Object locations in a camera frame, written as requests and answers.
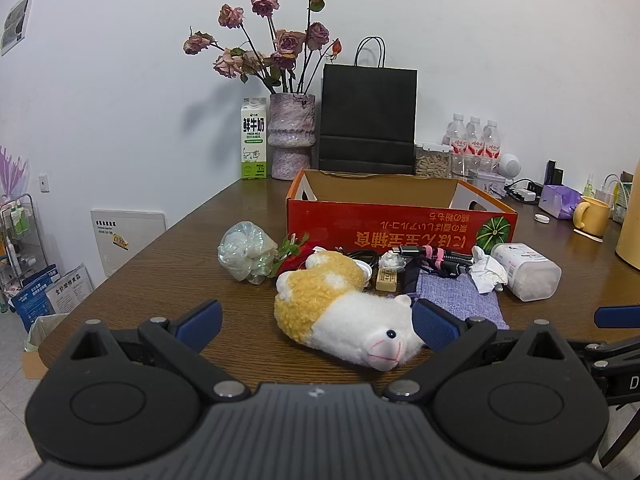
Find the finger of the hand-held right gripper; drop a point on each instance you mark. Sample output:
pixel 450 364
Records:
pixel 612 352
pixel 617 316

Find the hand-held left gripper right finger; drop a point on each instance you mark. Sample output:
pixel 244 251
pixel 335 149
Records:
pixel 437 322

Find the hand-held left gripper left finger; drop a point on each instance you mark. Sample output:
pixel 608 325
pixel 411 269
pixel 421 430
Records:
pixel 200 325

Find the purple woven pouch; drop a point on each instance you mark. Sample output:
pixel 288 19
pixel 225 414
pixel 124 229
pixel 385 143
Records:
pixel 460 300

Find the large white tissue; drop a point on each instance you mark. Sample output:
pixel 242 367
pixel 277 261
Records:
pixel 487 272

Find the iridescent plastic wrap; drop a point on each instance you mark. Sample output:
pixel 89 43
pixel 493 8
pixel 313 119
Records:
pixel 245 252

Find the white and yellow plush alpaca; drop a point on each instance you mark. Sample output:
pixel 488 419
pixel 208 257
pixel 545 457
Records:
pixel 345 320

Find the clear wet wipes pack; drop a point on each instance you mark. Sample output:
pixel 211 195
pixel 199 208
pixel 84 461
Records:
pixel 530 275

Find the orange cardboard box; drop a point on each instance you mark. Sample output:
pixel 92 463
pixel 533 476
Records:
pixel 400 230

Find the brown wooden desktop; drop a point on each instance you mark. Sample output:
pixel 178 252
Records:
pixel 175 270

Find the beige eraser block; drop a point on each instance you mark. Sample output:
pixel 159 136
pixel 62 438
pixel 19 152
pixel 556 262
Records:
pixel 387 280

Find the white coaster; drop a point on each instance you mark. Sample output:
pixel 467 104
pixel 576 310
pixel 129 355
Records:
pixel 595 239

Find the yellow kettle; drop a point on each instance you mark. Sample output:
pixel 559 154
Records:
pixel 631 220

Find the yellow mug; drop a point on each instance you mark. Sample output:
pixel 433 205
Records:
pixel 592 217

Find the red artificial flower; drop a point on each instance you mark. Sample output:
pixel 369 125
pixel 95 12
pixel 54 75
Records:
pixel 292 262

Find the small white round cap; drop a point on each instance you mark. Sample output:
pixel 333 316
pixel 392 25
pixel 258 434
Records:
pixel 542 218

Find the small green spray bottle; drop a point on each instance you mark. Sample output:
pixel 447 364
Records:
pixel 588 189

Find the purple tissue pack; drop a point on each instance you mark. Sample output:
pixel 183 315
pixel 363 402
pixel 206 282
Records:
pixel 557 200

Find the grey printed bag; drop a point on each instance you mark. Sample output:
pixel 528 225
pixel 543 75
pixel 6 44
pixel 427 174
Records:
pixel 70 290

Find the white printed tin box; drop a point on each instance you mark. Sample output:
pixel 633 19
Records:
pixel 492 182

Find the white charger plug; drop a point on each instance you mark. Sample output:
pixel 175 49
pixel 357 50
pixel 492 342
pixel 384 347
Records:
pixel 525 195

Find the black upright box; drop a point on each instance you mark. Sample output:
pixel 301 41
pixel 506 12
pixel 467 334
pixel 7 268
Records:
pixel 552 172

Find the clear container of seeds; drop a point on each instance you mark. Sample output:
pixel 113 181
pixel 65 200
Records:
pixel 432 165

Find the cardboard box with liner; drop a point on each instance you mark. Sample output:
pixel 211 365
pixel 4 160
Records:
pixel 35 365

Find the blue printed bag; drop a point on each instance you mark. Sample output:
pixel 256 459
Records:
pixel 30 305

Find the white round speaker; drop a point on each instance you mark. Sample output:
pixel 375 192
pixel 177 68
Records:
pixel 510 164

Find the red label water bottle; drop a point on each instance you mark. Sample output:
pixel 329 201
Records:
pixel 491 145
pixel 474 142
pixel 456 142

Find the white and green milk carton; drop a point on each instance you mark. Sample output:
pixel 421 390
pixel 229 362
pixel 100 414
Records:
pixel 254 135

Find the pink marbled vase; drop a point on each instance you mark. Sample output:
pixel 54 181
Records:
pixel 290 145

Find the metal rack with bottles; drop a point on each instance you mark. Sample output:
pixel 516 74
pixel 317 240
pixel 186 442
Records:
pixel 17 222

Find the black paper bag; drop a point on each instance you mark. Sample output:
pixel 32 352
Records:
pixel 367 110

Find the dried pink rose bouquet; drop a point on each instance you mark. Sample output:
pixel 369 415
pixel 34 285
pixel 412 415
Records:
pixel 287 42

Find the white wall panel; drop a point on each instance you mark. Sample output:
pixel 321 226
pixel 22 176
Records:
pixel 135 240

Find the white wall socket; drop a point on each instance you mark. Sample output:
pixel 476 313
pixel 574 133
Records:
pixel 44 183

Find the purple wall decoration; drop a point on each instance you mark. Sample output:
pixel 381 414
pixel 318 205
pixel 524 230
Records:
pixel 11 172

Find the wall poster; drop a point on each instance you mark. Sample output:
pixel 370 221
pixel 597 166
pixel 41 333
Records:
pixel 15 20

